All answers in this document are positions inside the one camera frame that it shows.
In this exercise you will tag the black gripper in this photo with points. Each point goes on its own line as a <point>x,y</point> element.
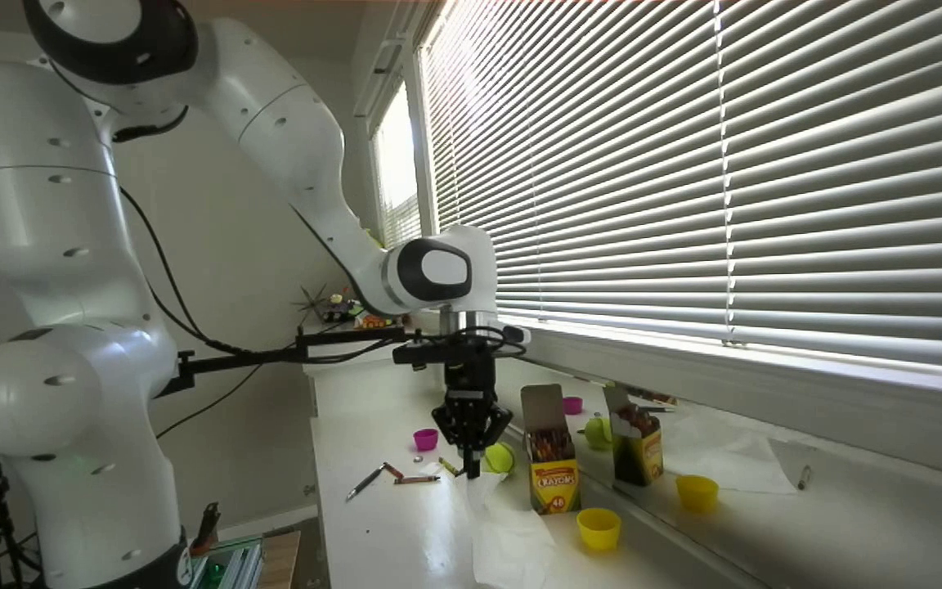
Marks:
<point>472,376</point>

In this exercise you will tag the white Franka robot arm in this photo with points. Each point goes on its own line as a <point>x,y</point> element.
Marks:
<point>81,274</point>

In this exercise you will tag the green plastic cup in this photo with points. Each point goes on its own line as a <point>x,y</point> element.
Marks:
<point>597,432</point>
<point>498,459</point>

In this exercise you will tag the yellow green crayon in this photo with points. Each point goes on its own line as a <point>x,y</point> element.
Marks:
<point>449,465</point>

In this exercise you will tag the pink plastic cup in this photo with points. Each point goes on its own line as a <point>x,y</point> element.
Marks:
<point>574,405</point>
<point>426,440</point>

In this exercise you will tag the brown crayon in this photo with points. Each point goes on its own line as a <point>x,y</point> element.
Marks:
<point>411,476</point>

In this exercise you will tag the yellow plastic cup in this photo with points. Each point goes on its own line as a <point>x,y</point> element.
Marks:
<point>600,531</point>
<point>697,491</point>

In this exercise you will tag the yellow green crayon box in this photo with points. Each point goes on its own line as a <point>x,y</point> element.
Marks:
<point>637,443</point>

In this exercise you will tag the wooden board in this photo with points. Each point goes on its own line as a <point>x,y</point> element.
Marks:
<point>280,557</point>

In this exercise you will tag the small narrow window blind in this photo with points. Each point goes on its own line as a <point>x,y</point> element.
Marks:
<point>398,166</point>

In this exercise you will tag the green book stack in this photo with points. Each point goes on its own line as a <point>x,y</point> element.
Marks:
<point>223,566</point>

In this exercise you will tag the large white window blind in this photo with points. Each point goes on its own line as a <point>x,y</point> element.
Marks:
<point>711,166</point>

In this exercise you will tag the black tripod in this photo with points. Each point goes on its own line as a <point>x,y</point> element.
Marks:
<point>6,523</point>

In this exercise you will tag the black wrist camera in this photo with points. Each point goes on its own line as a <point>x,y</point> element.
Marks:
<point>460,352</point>

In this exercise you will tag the black camera mount rod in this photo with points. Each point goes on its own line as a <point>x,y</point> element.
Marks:
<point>284,353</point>

